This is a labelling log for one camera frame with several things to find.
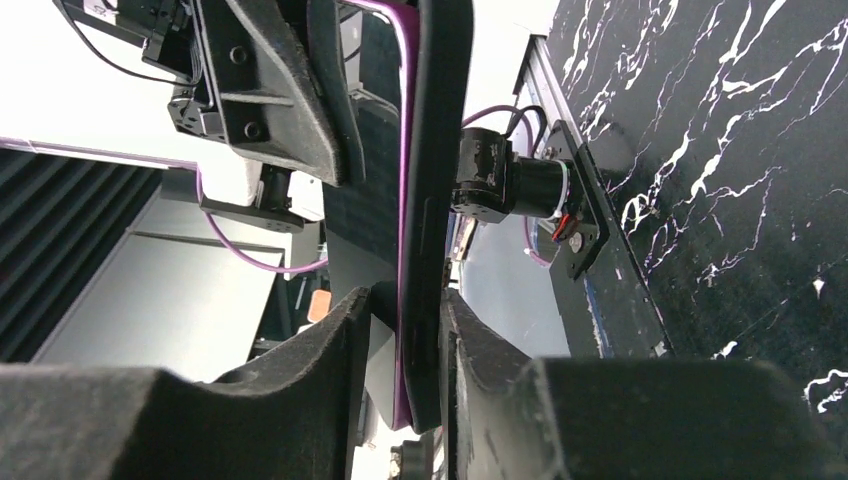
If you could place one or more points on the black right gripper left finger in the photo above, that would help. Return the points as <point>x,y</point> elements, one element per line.
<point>291,413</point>

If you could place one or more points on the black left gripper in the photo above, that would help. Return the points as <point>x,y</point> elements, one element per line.
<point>267,105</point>

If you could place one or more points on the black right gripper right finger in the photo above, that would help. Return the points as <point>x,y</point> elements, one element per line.
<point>509,416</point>

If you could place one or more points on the black phone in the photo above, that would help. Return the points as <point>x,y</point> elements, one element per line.
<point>434,97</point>

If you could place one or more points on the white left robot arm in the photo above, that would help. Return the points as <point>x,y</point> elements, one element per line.
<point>271,202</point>

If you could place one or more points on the black front base bar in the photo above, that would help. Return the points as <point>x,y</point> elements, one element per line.
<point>601,297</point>

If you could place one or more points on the aluminium frame rail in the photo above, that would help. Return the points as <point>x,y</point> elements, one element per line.
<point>537,84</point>

